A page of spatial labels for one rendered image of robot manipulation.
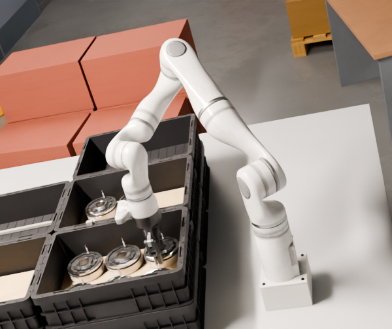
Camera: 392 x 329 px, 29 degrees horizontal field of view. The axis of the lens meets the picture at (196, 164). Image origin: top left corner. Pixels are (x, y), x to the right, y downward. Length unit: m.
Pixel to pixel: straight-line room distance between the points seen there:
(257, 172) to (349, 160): 0.81
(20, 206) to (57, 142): 1.53
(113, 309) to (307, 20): 3.63
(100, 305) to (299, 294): 0.51
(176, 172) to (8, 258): 0.57
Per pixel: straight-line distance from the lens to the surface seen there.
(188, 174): 2.27
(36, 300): 1.99
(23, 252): 2.27
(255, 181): 1.82
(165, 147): 2.70
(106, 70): 4.17
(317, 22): 5.31
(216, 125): 1.91
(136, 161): 1.88
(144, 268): 2.11
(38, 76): 4.32
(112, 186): 2.45
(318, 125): 2.86
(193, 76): 1.98
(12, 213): 2.57
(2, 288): 2.28
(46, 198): 2.51
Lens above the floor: 2.01
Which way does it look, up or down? 28 degrees down
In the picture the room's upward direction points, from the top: 17 degrees counter-clockwise
